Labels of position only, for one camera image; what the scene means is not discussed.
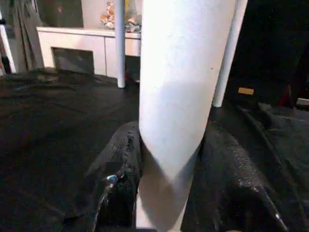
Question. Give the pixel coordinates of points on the black glossy mat cloth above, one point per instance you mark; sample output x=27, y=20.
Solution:
x=60, y=120

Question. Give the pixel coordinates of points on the orange white shell ornament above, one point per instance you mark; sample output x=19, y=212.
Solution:
x=108, y=15

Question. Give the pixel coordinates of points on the dark framed wall panel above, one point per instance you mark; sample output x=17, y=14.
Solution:
x=60, y=12

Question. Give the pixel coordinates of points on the grey curtain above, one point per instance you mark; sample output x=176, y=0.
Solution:
x=26, y=36

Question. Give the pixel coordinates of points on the small tan box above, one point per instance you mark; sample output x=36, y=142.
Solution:
x=245, y=91

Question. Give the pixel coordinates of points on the white plastic table leg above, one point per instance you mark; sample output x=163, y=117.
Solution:
x=181, y=72
x=228, y=60
x=120, y=48

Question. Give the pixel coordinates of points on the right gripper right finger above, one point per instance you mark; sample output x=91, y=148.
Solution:
x=229, y=193

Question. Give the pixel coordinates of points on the white glass door cabinet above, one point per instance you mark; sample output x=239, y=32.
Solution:
x=72, y=38

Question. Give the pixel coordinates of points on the white rack pole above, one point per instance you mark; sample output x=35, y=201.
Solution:
x=7, y=43

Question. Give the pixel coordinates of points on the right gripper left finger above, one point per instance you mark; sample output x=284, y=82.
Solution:
x=111, y=188

